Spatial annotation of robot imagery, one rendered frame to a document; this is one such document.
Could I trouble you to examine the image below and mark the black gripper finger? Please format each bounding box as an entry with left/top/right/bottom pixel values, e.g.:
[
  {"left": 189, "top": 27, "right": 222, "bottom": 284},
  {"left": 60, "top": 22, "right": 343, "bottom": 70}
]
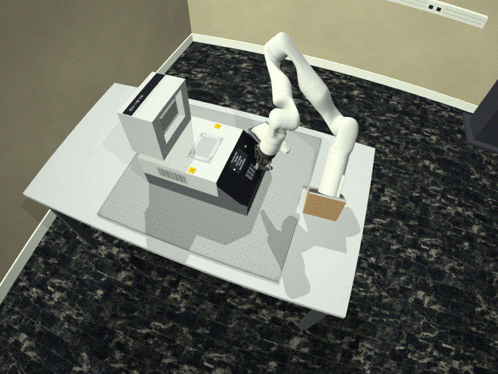
[
  {"left": 256, "top": 158, "right": 273, "bottom": 171},
  {"left": 255, "top": 144, "right": 261, "bottom": 168}
]

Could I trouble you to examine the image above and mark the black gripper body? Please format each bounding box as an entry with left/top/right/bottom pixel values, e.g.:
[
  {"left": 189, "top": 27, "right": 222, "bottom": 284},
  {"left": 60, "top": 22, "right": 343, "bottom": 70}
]
[{"left": 258, "top": 144, "right": 276, "bottom": 164}]

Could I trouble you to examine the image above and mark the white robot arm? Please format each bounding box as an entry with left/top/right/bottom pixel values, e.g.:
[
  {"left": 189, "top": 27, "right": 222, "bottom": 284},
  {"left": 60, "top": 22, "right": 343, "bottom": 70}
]
[{"left": 260, "top": 32, "right": 358, "bottom": 197}]

